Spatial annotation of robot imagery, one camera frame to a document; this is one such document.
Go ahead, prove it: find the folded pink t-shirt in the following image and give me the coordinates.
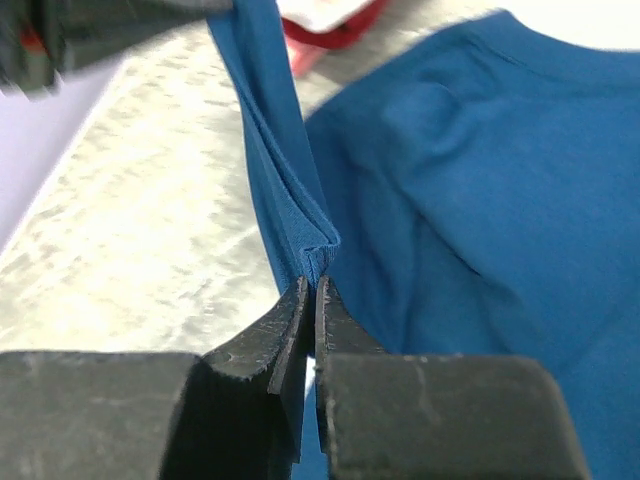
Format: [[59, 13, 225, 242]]
[[287, 42, 326, 78]]

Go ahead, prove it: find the folded white t-shirt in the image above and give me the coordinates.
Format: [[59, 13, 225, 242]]
[[276, 0, 373, 33]]

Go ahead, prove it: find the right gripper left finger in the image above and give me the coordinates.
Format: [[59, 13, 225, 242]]
[[1, 279, 309, 480]]

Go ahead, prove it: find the folded red t-shirt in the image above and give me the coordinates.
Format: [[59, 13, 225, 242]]
[[281, 1, 389, 50]]

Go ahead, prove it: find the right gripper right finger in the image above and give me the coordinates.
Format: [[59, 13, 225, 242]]
[[315, 277, 590, 479]]

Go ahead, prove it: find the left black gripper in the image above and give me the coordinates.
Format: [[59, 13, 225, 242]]
[[1, 0, 233, 94]]

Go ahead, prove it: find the blue t-shirt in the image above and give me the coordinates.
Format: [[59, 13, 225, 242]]
[[208, 1, 639, 479]]

